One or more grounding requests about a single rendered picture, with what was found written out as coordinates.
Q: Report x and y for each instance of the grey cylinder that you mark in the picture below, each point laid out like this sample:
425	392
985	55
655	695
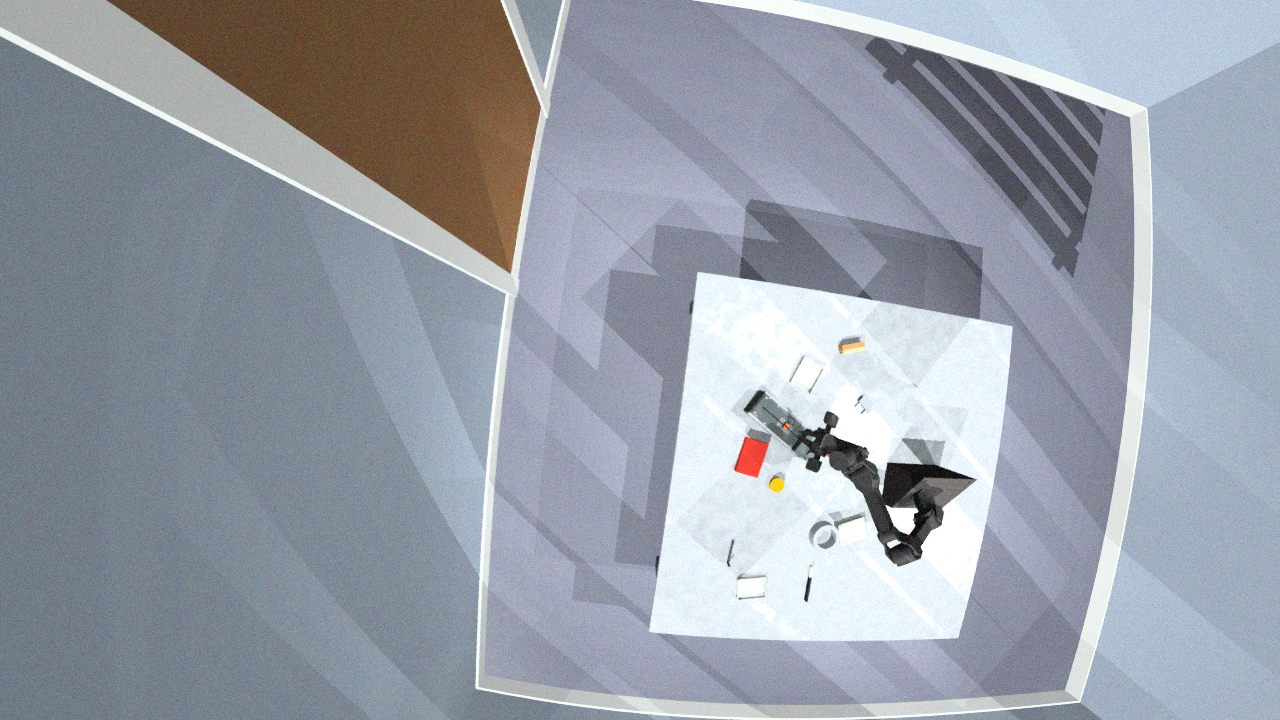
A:
829	544

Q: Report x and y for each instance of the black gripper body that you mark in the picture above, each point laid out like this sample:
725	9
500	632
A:
831	420

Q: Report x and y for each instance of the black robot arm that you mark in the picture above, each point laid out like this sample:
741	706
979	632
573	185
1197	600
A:
852	461

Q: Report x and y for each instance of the red rectangular block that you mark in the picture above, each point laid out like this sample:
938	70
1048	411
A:
751	457

